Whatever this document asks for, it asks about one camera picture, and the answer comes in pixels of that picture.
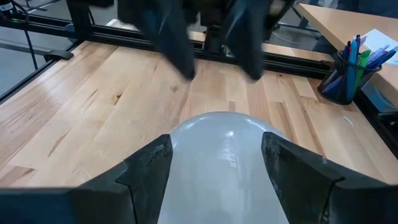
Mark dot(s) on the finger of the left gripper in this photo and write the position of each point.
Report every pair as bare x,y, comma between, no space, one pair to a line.
248,40
174,40

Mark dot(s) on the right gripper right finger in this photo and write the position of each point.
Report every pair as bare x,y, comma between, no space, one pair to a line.
326,202

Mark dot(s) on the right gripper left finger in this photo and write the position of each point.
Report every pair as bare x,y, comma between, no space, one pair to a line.
93,205

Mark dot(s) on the white globe lightbulb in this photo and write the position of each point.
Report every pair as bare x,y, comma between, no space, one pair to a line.
220,161

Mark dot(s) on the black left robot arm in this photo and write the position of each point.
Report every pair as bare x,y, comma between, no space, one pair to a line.
213,40

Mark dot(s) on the small white scrap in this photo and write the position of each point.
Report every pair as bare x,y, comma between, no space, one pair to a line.
348,121

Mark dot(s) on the tan wooden desk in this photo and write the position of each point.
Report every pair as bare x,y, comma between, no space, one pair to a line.
335,25

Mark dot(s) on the dark blue pen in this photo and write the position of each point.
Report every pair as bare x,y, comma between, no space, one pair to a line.
346,51

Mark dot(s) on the black mesh pen cup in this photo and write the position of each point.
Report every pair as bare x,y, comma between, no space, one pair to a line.
339,90

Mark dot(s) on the light blue pen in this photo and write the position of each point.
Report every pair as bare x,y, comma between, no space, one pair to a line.
353,62

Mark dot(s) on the green marker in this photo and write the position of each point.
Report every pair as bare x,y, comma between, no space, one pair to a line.
363,60

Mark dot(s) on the white rectangular label plate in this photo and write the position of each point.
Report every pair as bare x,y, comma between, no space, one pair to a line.
376,40

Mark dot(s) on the black box with white label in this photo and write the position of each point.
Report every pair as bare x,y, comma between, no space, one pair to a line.
6,7

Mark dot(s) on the black aluminium frame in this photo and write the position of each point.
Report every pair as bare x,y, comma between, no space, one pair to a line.
124,34

